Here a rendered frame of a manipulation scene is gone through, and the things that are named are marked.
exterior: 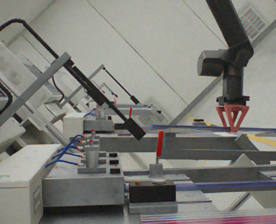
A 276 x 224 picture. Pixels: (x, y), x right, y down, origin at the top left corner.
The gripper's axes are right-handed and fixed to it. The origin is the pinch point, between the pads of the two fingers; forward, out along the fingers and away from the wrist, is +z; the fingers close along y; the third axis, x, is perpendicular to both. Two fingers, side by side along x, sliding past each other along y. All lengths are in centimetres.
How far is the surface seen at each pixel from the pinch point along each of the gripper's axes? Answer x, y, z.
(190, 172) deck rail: -15.4, 15.3, 11.3
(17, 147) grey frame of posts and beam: -57, 10, 7
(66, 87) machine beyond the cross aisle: -41, -414, -48
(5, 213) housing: -54, 61, 15
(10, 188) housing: -53, 61, 11
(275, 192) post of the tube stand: 17.6, -7.8, 18.0
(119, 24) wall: 47, -708, -189
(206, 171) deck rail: -11.6, 15.7, 10.7
